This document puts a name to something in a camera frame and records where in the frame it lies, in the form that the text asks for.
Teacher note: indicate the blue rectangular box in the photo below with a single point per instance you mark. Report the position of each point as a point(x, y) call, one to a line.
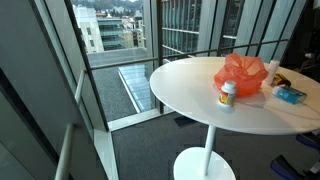
point(289, 94)

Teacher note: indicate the orange plastic bag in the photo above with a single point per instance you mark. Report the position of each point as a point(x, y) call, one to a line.
point(241, 76)

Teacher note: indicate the grey metal window handrail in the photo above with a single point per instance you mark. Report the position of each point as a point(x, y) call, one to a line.
point(226, 48)
point(80, 86)
point(65, 153)
point(123, 62)

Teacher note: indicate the small white-capped pill bottle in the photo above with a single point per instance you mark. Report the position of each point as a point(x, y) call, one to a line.
point(228, 95)

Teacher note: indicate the tall white bottle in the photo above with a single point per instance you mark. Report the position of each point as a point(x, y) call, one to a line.
point(272, 71)

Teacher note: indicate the brown bottle with yellow label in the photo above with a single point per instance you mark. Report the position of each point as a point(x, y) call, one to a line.
point(281, 80)

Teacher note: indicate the blue black base foot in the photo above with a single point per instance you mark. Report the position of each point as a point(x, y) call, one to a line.
point(283, 168)
point(308, 140)

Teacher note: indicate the round white pedestal table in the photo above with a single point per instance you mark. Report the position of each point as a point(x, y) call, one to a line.
point(193, 90)

